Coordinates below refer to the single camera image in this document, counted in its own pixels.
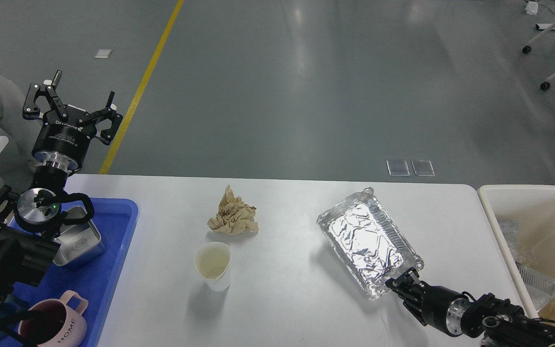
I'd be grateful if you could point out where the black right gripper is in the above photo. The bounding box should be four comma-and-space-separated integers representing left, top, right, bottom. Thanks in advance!
385, 267, 471, 337

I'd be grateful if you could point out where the clear floor plate right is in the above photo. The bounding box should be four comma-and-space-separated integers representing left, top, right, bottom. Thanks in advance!
410, 160, 436, 176

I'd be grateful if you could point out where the white paper cup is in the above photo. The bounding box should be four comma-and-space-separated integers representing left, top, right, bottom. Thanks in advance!
194, 241, 231, 292

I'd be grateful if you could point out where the person in black top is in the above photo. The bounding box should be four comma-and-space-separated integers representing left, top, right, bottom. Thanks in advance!
0, 75, 41, 173

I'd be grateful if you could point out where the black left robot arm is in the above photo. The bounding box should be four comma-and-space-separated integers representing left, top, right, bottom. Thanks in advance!
0, 70, 123, 347

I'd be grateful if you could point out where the blue plastic tray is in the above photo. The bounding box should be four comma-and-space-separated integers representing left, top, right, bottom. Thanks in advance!
0, 198, 138, 347

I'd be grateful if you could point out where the clear floor plate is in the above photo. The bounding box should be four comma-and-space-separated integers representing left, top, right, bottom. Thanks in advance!
386, 160, 410, 176
410, 160, 436, 176

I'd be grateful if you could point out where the beige plastic bin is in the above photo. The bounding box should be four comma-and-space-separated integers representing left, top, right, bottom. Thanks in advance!
478, 185, 555, 317

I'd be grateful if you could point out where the stainless steel rectangular tin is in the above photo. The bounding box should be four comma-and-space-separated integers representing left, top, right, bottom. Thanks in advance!
53, 219, 106, 270

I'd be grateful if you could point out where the brown paper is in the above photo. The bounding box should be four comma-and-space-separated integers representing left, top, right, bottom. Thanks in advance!
207, 185, 259, 236

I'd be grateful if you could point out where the foil tray in bin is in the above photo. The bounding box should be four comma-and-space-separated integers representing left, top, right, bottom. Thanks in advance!
515, 262, 555, 312

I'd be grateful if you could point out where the aluminium foil tray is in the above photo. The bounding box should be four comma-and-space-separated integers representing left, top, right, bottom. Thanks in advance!
316, 187, 424, 301

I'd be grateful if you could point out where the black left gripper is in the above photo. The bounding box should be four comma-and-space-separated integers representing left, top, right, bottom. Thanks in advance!
22, 70, 123, 171

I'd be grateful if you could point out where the pink HOME mug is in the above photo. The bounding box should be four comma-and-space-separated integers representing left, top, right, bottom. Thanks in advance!
17, 290, 90, 347

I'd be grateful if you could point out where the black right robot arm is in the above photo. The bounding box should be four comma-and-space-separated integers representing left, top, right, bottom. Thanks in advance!
385, 268, 555, 347

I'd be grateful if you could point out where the clear floor plate left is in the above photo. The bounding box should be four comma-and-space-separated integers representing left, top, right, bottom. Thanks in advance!
386, 160, 410, 176

